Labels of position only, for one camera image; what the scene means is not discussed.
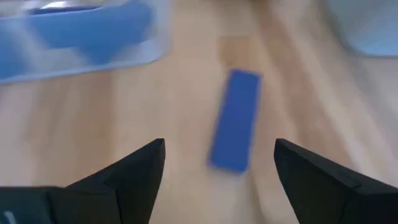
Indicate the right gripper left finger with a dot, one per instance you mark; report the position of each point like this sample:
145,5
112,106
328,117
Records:
124,193

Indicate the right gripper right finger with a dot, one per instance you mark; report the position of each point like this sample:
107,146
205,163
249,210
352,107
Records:
317,193

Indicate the clear plastic bin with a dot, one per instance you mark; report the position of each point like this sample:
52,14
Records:
157,40

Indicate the white plastic bin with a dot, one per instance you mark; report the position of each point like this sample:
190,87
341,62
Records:
367,28

